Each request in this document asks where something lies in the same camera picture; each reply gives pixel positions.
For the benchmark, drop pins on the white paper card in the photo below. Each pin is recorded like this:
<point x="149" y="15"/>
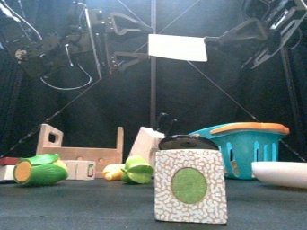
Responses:
<point x="177" y="47"/>

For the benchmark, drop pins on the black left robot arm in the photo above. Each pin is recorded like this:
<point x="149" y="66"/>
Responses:
<point x="28" y="45"/>

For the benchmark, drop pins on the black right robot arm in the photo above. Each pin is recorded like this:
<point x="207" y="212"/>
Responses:
<point x="279" y="9"/>

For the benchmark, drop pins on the black round lid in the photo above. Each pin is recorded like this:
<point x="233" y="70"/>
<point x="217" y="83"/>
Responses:
<point x="187" y="143"/>

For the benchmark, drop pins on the light wooden crate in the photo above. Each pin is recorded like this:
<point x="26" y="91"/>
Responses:
<point x="80" y="154"/>

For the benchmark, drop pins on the green toy pepper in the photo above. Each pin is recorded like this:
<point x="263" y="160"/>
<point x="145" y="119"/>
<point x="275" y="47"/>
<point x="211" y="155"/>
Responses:
<point x="137" y="170"/>

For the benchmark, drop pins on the yellow toy fruit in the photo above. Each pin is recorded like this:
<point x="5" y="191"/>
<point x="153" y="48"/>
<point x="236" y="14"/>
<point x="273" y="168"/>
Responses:
<point x="112" y="173"/>

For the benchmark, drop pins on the yellow toy food piece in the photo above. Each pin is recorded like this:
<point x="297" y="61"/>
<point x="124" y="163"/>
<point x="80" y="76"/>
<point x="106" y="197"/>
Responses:
<point x="61" y="164"/>

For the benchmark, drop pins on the small white printed box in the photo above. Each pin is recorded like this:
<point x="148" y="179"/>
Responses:
<point x="81" y="170"/>

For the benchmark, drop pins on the white bowl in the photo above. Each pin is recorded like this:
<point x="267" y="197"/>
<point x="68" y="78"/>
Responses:
<point x="279" y="173"/>

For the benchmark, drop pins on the green toy cucumber half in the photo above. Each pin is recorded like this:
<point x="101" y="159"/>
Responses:
<point x="40" y="172"/>

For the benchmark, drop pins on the patterned box green oval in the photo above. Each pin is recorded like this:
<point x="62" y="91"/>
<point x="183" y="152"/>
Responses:
<point x="189" y="185"/>

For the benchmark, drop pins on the red and white block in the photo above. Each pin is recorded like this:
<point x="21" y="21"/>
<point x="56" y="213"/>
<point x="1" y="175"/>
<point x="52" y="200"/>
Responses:
<point x="6" y="169"/>

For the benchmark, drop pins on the vertical metal frame pole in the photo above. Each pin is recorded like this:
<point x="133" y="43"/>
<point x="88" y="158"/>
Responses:
<point x="153" y="90"/>

